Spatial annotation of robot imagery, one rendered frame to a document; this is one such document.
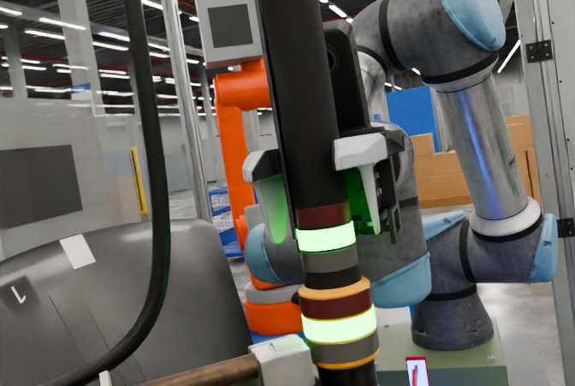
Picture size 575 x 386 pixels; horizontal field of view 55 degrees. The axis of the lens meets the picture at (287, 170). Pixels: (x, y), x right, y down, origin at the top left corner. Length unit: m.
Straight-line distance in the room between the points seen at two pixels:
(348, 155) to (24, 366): 0.25
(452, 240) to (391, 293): 0.46
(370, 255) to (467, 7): 0.38
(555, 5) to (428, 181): 7.62
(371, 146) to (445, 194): 9.29
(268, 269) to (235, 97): 3.69
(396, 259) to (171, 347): 0.26
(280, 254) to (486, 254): 0.46
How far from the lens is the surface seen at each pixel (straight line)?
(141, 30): 0.31
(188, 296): 0.41
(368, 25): 0.85
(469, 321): 1.08
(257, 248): 0.66
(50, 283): 0.43
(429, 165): 9.55
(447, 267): 1.03
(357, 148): 0.29
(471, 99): 0.86
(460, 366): 1.00
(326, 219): 0.31
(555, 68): 2.15
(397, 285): 0.57
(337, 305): 0.32
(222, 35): 4.26
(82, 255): 0.44
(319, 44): 0.32
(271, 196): 0.34
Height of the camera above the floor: 1.48
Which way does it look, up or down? 3 degrees down
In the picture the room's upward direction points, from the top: 9 degrees counter-clockwise
